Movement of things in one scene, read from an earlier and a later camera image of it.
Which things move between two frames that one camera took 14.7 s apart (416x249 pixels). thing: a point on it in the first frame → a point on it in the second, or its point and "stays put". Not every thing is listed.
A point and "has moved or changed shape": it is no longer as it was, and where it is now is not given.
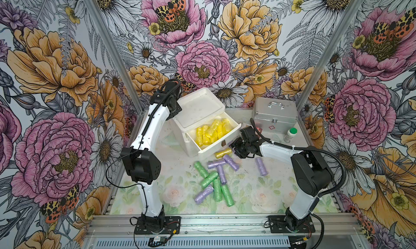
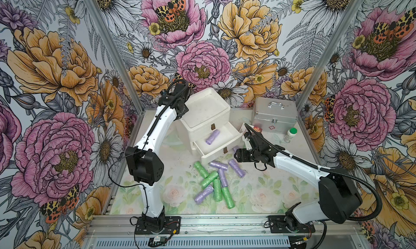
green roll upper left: (202, 171) stays put
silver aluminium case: (274, 115) stays put
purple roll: (208, 190) stays put
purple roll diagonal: (232, 163) has moved or changed shape
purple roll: (261, 166) → (214, 135)
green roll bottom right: (227, 195) stays put
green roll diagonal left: (209, 179) stays put
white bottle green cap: (291, 133) stays put
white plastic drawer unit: (203, 122) has moved or changed shape
